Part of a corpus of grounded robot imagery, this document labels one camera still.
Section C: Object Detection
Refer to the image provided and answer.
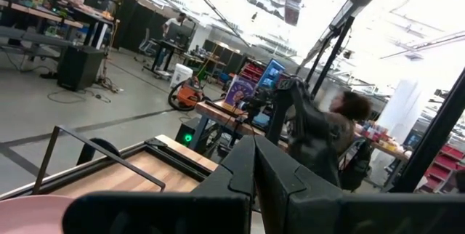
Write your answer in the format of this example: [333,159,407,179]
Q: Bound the black partition wall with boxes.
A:
[112,0,169,52]

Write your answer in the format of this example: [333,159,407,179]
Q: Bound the pink plate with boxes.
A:
[0,194,76,234]

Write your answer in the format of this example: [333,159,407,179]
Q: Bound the wooden workbench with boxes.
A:
[195,99,291,153]

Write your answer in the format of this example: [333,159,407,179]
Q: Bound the purple box on desk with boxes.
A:
[223,74,258,110]

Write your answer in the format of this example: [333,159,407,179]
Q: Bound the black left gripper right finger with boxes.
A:
[254,134,465,234]

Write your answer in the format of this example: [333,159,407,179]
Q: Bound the black office chair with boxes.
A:
[338,138,374,192]

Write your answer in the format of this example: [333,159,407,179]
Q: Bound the white bin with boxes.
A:
[169,62,194,89]

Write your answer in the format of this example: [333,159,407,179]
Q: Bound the wooden work table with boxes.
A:
[0,0,85,62]

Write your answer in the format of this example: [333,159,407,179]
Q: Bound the person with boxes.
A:
[155,11,188,71]
[319,89,373,162]

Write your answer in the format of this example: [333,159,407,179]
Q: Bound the red storage bin rack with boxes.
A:
[416,142,465,194]
[239,62,266,84]

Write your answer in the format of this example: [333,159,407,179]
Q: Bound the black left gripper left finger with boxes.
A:
[61,134,255,234]

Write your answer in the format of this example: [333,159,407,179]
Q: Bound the black box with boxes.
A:
[56,44,107,92]

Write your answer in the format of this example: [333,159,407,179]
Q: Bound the black metal rig frame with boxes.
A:
[0,0,465,201]

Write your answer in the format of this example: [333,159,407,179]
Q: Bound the wooden shelf with black frame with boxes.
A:
[31,124,204,199]

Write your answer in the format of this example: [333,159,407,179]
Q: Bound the black computer tower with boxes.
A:
[174,116,201,148]

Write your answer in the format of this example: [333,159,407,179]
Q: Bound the black standing desk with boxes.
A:
[143,37,190,78]

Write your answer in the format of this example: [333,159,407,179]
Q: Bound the blue lit screen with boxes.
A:
[256,58,286,90]

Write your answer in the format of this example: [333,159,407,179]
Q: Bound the orange shop vacuum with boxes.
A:
[166,76,205,113]

